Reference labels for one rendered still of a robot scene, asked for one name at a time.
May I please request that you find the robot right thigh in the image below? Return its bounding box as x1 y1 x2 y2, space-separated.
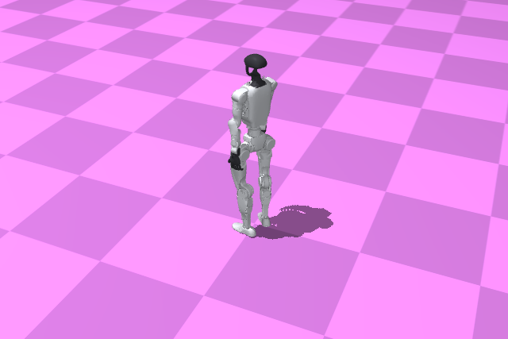
256 134 275 189

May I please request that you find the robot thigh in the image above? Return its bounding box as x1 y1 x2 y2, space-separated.
256 134 275 189
230 141 254 198

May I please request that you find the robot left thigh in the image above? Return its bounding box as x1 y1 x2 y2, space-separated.
230 141 254 198

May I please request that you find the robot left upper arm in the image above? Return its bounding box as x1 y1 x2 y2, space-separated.
228 88 248 128

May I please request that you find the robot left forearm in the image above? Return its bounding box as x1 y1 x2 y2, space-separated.
228 120 241 154

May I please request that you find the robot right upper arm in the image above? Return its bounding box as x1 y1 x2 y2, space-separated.
266 77 278 99

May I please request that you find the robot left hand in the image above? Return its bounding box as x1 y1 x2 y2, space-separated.
228 148 244 171

